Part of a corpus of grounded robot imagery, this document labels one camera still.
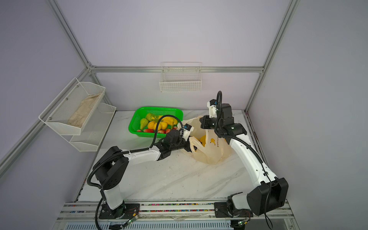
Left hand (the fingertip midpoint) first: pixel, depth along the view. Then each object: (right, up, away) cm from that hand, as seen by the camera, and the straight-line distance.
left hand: (197, 140), depth 85 cm
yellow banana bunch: (+2, +2, -14) cm, 15 cm away
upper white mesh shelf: (-70, +18, -7) cm, 73 cm away
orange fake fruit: (-32, +9, +19) cm, 39 cm away
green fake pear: (-36, +16, +25) cm, 47 cm away
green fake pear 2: (-40, +11, +23) cm, 47 cm away
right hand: (+1, +13, -9) cm, 16 cm away
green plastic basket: (-44, +18, +23) cm, 53 cm away
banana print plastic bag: (+3, 0, -17) cm, 17 cm away
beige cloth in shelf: (-65, +13, -10) cm, 67 cm away
